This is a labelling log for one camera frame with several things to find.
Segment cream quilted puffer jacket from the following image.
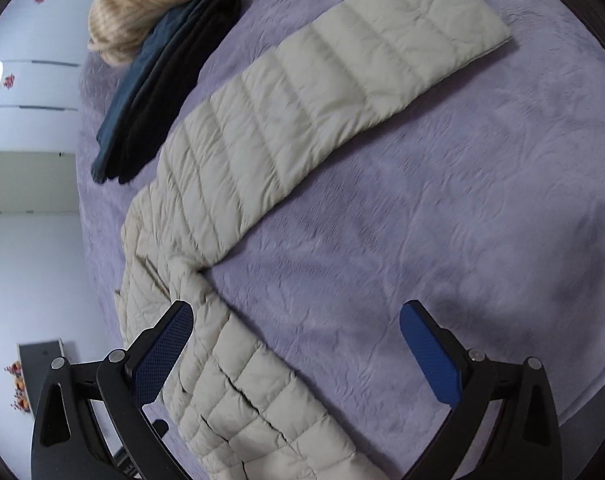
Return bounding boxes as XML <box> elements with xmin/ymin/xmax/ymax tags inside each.
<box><xmin>116</xmin><ymin>0</ymin><xmax>511</xmax><ymax>479</ymax></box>

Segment folded blue jeans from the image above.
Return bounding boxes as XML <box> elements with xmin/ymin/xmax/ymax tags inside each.
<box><xmin>91</xmin><ymin>3</ymin><xmax>193</xmax><ymax>184</ymax></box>

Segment folded black garment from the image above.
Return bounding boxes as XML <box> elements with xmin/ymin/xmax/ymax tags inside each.
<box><xmin>107</xmin><ymin>0</ymin><xmax>242</xmax><ymax>184</ymax></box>

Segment white wardrobe with handles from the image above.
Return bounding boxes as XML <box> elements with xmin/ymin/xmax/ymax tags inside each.
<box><xmin>0</xmin><ymin>0</ymin><xmax>93</xmax><ymax>154</ymax></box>

